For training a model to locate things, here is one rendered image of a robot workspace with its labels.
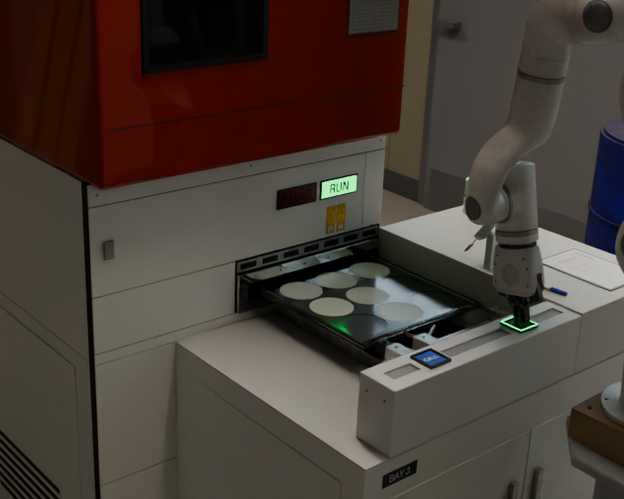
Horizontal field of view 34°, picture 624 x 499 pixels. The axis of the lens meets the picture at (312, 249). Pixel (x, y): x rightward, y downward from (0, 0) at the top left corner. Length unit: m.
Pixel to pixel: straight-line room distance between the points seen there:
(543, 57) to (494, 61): 3.35
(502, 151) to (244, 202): 0.63
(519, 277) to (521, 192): 0.17
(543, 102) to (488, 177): 0.17
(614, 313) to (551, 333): 0.23
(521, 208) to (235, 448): 0.78
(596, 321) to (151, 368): 0.98
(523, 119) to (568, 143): 3.07
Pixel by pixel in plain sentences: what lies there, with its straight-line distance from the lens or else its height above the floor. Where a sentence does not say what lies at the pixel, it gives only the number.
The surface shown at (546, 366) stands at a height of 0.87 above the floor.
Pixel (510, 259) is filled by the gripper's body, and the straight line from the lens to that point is 2.08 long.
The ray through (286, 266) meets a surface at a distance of 2.41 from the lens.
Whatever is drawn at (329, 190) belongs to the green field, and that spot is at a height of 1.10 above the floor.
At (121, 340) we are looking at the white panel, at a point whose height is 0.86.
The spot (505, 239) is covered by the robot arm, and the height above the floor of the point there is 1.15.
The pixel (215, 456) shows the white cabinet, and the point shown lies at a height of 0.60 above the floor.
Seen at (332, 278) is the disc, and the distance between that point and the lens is 2.44.
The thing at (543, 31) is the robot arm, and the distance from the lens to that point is 1.91.
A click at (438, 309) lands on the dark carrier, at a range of 2.32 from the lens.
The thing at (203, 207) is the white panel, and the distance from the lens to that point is 2.22.
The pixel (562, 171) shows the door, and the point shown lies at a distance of 5.08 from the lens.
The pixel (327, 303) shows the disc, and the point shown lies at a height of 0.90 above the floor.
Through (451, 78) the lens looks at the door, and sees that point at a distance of 5.49.
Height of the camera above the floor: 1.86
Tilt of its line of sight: 22 degrees down
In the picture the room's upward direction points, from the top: 2 degrees clockwise
